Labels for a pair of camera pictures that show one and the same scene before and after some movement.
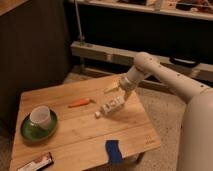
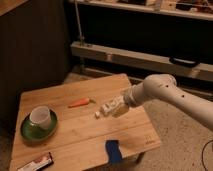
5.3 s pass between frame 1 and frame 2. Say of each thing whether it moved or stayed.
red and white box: stayed
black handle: stayed
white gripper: moved
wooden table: stayed
